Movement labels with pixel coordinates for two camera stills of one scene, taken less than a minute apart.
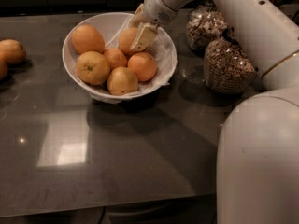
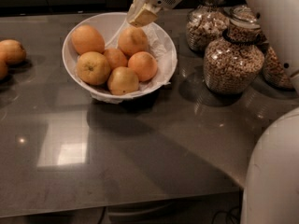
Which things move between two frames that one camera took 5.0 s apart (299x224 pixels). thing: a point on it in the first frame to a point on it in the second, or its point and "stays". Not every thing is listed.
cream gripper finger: (146, 35) to (143, 17)
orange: (126, 38) stays
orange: (144, 65) stays
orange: (92, 68) stays
